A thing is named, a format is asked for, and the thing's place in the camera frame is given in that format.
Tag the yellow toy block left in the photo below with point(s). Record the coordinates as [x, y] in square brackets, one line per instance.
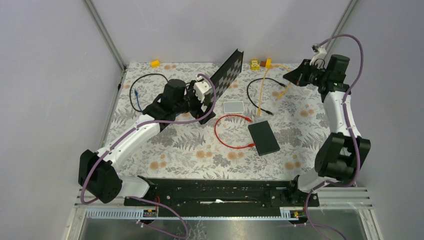
[155, 64]

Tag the yellow patterned toy block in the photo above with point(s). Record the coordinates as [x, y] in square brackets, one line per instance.
[254, 65]

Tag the black network switch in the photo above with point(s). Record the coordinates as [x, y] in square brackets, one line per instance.
[263, 137]

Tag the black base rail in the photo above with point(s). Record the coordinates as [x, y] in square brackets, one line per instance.
[207, 198]

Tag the white network switch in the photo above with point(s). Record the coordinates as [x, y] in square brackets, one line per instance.
[233, 107]

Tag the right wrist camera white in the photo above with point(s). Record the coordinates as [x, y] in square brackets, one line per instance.
[319, 56]

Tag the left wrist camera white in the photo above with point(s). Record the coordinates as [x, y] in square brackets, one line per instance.
[202, 88]

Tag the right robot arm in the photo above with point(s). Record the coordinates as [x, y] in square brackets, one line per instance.
[340, 158]

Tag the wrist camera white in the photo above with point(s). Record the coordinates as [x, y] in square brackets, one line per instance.
[319, 56]
[202, 88]

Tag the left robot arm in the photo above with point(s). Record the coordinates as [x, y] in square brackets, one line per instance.
[98, 170]

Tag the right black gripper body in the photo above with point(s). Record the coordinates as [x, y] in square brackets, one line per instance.
[315, 76]

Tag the checkerboard calibration board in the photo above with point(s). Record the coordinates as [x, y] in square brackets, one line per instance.
[227, 73]

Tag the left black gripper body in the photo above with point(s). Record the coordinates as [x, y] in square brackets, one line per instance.
[190, 103]

